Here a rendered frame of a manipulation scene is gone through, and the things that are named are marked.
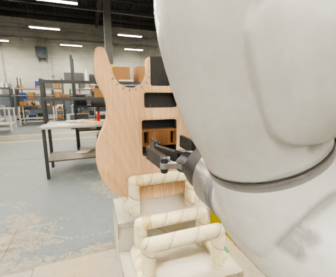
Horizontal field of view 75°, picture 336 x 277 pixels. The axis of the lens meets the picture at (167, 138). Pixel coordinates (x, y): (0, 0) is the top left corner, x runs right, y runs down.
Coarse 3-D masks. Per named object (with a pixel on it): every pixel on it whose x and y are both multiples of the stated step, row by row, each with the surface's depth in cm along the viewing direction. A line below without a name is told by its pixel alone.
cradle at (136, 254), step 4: (132, 248) 54; (136, 248) 53; (132, 252) 53; (136, 252) 52; (140, 252) 52; (132, 256) 52; (136, 256) 51; (140, 256) 51; (132, 260) 52; (136, 260) 50; (140, 260) 50; (136, 264) 49; (140, 264) 48; (136, 268) 48; (140, 268) 47; (136, 272) 47; (140, 272) 47; (136, 276) 47; (140, 276) 46; (144, 276) 46
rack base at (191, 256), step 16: (128, 256) 56; (160, 256) 56; (176, 256) 56; (192, 256) 56; (208, 256) 56; (128, 272) 51; (160, 272) 51; (176, 272) 51; (192, 272) 51; (208, 272) 51; (224, 272) 51; (240, 272) 51
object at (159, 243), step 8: (208, 224) 51; (216, 224) 51; (176, 232) 48; (184, 232) 48; (192, 232) 48; (200, 232) 48; (208, 232) 49; (216, 232) 49; (144, 240) 46; (152, 240) 45; (160, 240) 46; (168, 240) 46; (176, 240) 46; (184, 240) 47; (192, 240) 47; (200, 240) 48; (144, 248) 45; (152, 248) 45; (160, 248) 45; (168, 248) 46
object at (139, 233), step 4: (136, 228) 52; (140, 228) 52; (136, 232) 52; (140, 232) 52; (144, 232) 53; (136, 236) 53; (140, 236) 52; (144, 236) 53; (136, 240) 53; (140, 240) 53; (136, 244) 53; (140, 244) 53; (140, 248) 53
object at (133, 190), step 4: (128, 184) 58; (132, 184) 58; (128, 188) 59; (132, 188) 58; (136, 188) 58; (128, 192) 59; (132, 192) 58; (136, 192) 58; (128, 196) 59; (132, 196) 58; (136, 196) 59; (132, 200) 59; (136, 200) 59; (132, 204) 59; (136, 204) 59; (136, 208) 59; (132, 212) 59; (136, 212) 60
